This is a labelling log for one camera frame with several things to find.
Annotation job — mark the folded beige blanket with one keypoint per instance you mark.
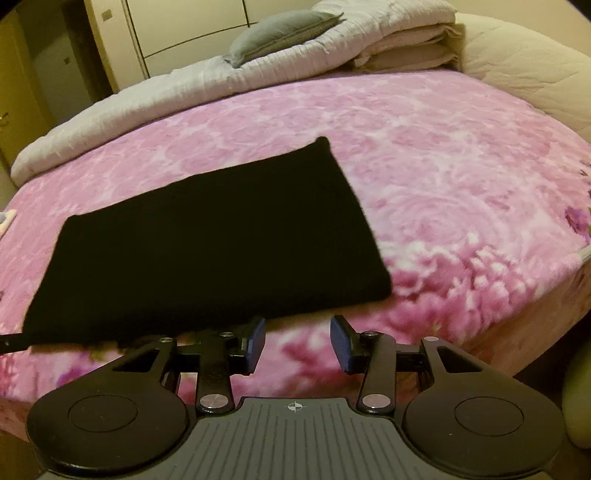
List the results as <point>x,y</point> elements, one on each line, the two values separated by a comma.
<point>411,50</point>

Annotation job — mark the white wardrobe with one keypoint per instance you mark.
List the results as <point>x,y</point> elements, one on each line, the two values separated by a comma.
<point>194,27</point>

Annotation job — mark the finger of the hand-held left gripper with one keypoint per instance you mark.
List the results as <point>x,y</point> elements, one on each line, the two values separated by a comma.
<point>11,344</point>

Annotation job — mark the white pillow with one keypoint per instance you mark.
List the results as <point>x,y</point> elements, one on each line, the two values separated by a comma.
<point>526,60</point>

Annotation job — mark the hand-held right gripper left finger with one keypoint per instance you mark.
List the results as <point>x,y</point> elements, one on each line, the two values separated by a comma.
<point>256,344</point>

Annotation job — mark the pink floral blanket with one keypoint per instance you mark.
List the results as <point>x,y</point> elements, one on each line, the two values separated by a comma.
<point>438,184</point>

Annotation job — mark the yellow cabinet door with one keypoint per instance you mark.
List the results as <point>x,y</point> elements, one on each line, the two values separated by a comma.
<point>18,92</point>

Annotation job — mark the large black garment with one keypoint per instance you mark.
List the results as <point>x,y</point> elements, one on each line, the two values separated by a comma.
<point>207,240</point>

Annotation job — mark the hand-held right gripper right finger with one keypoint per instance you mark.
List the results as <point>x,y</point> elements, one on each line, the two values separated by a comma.
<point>341,344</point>

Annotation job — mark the small white item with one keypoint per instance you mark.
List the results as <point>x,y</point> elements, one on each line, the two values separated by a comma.
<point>5,221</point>

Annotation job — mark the grey pillow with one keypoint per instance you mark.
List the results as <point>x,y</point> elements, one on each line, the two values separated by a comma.
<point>281,32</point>

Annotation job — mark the white quilt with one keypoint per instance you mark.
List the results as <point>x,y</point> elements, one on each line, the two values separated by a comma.
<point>138,106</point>

